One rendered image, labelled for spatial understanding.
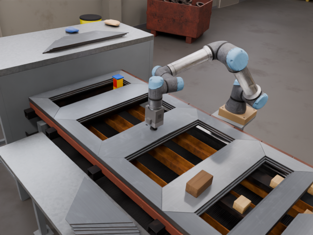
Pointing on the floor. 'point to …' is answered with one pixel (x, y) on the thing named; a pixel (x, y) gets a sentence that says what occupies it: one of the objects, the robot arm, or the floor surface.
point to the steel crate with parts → (179, 17)
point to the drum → (85, 18)
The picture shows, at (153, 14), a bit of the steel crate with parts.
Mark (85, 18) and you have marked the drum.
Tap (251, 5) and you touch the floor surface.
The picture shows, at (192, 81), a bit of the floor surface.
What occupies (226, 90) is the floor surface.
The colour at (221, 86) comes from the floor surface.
